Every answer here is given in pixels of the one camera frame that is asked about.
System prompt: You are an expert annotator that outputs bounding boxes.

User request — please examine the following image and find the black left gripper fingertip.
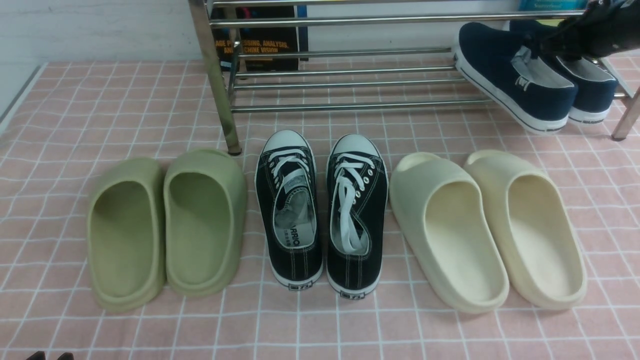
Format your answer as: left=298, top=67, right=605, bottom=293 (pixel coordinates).
left=26, top=351, right=46, bottom=360
left=56, top=352, right=74, bottom=360

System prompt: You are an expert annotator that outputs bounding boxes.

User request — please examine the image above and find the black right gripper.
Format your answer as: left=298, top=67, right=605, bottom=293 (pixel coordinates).
left=530, top=0, right=640, bottom=60

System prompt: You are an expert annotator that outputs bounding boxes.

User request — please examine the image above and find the navy slip-on shoe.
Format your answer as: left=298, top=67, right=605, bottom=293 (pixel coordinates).
left=507, top=19, right=620, bottom=125
left=454, top=22, right=578, bottom=135

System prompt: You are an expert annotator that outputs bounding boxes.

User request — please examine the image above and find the steel shoe rack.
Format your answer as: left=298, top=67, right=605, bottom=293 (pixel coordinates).
left=188, top=0, right=640, bottom=156

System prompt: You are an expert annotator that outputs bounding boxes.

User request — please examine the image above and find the left green foam slipper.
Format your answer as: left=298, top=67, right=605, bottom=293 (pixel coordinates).
left=86, top=157, right=166, bottom=313

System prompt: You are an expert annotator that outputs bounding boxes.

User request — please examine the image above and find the green foam slipper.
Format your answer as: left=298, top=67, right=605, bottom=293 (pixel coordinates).
left=163, top=148, right=249, bottom=297
left=86, top=157, right=166, bottom=313

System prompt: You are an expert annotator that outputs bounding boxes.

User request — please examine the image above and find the right green foam slipper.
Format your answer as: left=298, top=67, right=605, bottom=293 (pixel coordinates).
left=163, top=148, right=249, bottom=297

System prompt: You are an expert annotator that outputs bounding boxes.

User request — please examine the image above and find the right cream foam slipper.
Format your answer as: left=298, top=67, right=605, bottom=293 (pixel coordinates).
left=463, top=149, right=588, bottom=311

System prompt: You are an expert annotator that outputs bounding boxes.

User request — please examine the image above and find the cream foam slipper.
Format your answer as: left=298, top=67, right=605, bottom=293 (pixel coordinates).
left=389, top=152, right=510, bottom=313
left=463, top=149, right=588, bottom=311

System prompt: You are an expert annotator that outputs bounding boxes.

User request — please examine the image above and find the left cream foam slipper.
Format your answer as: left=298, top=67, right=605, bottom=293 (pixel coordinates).
left=389, top=152, right=510, bottom=313

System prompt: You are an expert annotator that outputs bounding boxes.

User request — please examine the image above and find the left black canvas sneaker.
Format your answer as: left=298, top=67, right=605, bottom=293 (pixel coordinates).
left=254, top=129, right=323, bottom=291

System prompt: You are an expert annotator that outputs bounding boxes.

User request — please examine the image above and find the black canvas sneaker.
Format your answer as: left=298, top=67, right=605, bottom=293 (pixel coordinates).
left=326, top=133, right=389, bottom=300
left=254, top=129, right=323, bottom=291

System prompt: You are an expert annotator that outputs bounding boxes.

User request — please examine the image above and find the right black canvas sneaker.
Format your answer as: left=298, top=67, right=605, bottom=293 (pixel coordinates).
left=326, top=133, right=389, bottom=300

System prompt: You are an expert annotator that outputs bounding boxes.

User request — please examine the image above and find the black image processing book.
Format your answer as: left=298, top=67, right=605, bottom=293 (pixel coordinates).
left=212, top=6, right=309, bottom=72

